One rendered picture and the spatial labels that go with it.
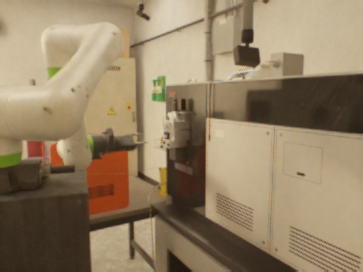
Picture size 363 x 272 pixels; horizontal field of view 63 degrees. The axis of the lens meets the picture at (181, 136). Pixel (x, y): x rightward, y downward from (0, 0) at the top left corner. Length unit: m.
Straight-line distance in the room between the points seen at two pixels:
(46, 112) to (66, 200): 0.21
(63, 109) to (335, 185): 0.75
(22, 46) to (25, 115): 4.07
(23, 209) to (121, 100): 3.93
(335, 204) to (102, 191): 1.24
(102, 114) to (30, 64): 1.19
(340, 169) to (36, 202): 0.79
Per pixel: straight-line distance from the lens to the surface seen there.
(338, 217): 0.98
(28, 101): 0.72
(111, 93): 4.56
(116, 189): 1.81
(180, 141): 1.50
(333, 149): 0.95
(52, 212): 0.76
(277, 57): 1.43
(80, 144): 1.17
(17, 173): 0.83
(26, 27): 4.82
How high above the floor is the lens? 1.38
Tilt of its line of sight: 8 degrees down
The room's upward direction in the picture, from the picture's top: straight up
